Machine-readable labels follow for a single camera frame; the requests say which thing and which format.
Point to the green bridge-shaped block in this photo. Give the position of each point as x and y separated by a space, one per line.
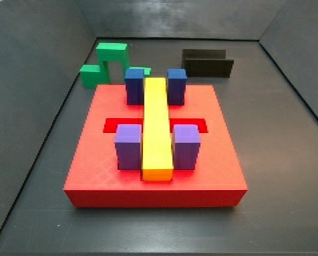
95 74

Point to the red base board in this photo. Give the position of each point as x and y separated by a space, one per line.
98 184

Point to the long yellow bar block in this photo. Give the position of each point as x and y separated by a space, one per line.
156 162

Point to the purple block near right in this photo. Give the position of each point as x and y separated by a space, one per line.
186 146

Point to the purple block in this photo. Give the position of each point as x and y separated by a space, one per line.
128 146
186 146

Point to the purple block near left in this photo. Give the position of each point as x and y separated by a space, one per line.
128 146

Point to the blue block far right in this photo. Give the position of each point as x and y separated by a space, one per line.
176 86

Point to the blue block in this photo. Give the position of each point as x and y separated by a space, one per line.
176 86
134 79

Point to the blue block far left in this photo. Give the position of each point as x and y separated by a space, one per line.
134 79

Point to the black angle bracket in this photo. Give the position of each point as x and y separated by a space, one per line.
206 63

